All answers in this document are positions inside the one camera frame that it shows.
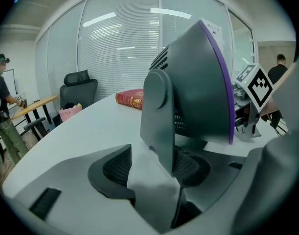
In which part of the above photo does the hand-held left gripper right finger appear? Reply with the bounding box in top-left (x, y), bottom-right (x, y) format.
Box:
top-left (170, 145), bottom-right (249, 230)

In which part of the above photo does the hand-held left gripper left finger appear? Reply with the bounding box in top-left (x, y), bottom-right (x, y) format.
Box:
top-left (11, 144), bottom-right (150, 235)

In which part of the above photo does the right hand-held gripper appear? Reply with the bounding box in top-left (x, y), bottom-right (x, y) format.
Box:
top-left (233, 63), bottom-right (274, 140)

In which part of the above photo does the purple grey small desk fan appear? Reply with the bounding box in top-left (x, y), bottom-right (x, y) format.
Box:
top-left (139, 20), bottom-right (235, 178)

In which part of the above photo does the glass door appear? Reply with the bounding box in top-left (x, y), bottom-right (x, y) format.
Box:
top-left (227, 8), bottom-right (255, 83)

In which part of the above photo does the white paper notice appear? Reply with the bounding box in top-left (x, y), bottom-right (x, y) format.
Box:
top-left (202, 17), bottom-right (226, 50)

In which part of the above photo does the round wooden table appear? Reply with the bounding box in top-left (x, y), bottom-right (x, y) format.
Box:
top-left (11, 95), bottom-right (58, 141)

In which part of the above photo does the black office chair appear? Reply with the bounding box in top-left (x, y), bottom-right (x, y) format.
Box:
top-left (23, 70), bottom-right (98, 143)

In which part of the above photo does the red hardcover book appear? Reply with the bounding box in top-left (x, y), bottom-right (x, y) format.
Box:
top-left (115, 88), bottom-right (144, 111)

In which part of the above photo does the black framed whiteboard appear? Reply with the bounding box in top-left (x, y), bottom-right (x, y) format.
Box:
top-left (3, 69), bottom-right (18, 95)

